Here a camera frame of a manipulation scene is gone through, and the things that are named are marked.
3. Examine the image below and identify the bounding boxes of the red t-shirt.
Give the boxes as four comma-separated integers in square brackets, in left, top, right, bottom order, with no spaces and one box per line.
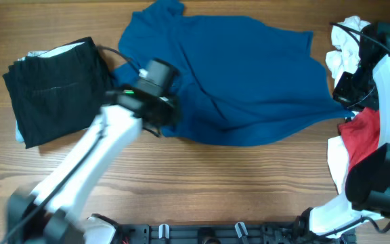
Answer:
[338,108,381,171]

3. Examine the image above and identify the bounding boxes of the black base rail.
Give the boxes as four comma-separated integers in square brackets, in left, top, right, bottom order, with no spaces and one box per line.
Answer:
[113,222,357,244]

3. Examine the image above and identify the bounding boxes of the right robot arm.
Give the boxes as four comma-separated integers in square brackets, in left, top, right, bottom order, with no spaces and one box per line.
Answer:
[293,22,390,243]

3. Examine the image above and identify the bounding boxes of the folded black garment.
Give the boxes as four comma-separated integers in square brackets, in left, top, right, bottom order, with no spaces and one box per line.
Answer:
[3,37,112,148]

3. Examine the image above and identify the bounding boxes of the white t-shirt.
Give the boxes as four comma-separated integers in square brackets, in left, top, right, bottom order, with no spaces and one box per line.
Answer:
[326,26,360,194]

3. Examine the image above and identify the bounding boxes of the white garment under black stack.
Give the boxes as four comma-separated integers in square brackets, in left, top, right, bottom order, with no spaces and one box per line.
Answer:
[15,41,84,143]

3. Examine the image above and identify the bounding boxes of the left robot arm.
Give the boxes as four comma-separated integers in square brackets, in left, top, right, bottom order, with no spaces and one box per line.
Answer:
[2,59,177,243]

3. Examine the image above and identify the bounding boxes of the left black camera cable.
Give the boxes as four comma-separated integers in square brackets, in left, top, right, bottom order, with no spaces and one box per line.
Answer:
[0,45,142,244]

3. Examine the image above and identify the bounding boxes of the blue polo shirt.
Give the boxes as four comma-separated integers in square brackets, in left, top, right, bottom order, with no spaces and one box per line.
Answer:
[114,1,350,146]

